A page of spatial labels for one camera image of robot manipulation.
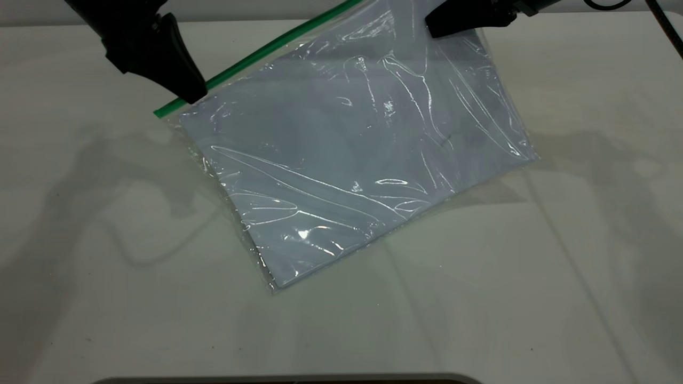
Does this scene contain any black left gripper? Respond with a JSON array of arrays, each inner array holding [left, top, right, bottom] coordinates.
[[65, 0, 208, 105]]

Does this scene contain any transparent zip bag green zipper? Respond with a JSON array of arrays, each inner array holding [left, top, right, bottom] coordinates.
[[153, 0, 538, 295]]

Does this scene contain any black cable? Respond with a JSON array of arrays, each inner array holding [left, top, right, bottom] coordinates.
[[645, 0, 683, 59], [582, 0, 634, 11]]

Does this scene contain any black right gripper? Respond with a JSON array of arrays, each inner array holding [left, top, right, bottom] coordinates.
[[425, 0, 529, 38]]

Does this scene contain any white paper stack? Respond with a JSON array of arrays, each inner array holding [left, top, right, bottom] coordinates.
[[179, 27, 536, 289]]

